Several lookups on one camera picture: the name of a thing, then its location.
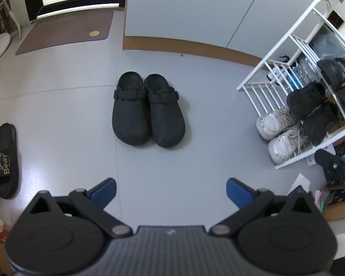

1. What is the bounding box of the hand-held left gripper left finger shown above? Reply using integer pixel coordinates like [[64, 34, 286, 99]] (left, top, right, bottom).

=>
[[24, 178, 133, 238]]

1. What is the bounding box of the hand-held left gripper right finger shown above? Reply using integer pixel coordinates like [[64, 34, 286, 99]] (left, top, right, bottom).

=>
[[209, 178, 319, 238]]

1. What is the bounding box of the black lace-up sneaker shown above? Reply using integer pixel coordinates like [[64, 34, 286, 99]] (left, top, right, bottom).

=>
[[301, 102, 338, 146]]

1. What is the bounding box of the white patterned sneaker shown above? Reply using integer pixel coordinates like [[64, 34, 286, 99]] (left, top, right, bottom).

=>
[[256, 105, 299, 141], [268, 123, 309, 165]]

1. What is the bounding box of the black fur-lined shoe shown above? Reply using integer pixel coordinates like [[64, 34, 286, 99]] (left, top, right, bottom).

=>
[[286, 81, 327, 120]]

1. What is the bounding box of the black buckle clog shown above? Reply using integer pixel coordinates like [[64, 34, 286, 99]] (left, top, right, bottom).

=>
[[112, 71, 150, 146], [143, 73, 186, 149]]

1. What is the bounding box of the white shoe rack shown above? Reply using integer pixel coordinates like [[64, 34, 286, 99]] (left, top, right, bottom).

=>
[[236, 0, 345, 170]]

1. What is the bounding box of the white paper sheet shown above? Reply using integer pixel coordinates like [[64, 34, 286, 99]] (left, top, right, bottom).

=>
[[287, 173, 311, 196]]

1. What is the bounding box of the open cardboard box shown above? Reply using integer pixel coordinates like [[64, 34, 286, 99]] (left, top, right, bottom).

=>
[[319, 185, 345, 222]]

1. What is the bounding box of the clear water bottle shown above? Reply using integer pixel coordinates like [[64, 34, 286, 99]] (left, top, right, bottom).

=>
[[287, 57, 319, 90]]

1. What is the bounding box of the black bear-print slide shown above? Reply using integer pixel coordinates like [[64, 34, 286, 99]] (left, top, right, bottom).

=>
[[0, 123, 20, 199]]

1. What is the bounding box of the grey plastic bag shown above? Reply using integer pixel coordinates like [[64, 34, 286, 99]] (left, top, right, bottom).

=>
[[310, 24, 345, 64]]

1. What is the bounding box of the dark red box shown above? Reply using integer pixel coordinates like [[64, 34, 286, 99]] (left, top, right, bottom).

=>
[[331, 11, 345, 30]]

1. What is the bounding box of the brown doormat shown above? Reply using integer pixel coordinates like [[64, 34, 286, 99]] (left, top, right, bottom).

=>
[[15, 11, 115, 56]]

